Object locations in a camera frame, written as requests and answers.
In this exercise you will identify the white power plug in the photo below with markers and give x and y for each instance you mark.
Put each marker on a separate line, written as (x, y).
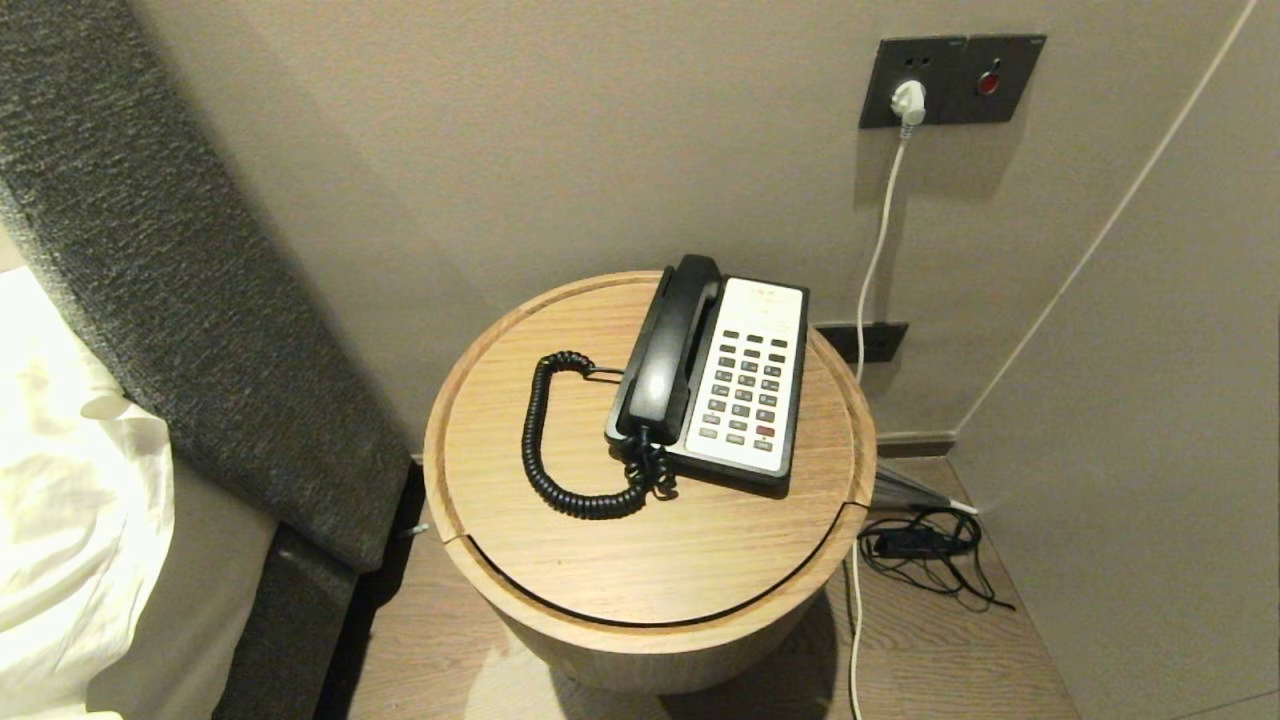
(908, 98)

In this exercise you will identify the telephone base with keypad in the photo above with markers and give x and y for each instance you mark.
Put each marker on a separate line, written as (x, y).
(755, 390)

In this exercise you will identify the grey wall socket panel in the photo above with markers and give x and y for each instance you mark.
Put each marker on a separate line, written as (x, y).
(885, 60)

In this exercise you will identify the black telephone handset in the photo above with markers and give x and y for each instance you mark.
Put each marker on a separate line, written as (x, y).
(665, 360)

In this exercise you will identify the round wooden side table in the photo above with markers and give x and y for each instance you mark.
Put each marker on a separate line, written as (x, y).
(640, 560)

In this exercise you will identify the small dark wall socket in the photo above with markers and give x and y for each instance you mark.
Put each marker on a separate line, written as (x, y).
(885, 342)

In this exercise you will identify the white bed linen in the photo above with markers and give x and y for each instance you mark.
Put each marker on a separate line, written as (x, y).
(70, 520)

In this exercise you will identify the grey fabric headboard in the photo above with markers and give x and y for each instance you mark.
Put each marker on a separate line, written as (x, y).
(180, 300)

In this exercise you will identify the beige mattress side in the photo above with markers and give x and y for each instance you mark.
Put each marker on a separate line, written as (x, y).
(190, 600)

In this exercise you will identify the grey switch panel red button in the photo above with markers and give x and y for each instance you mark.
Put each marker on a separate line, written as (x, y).
(1010, 95)

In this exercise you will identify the dark grey bed frame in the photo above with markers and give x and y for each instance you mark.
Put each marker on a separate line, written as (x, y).
(285, 630)

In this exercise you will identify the folded umbrella white tip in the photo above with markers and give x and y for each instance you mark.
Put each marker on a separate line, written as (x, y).
(910, 488)

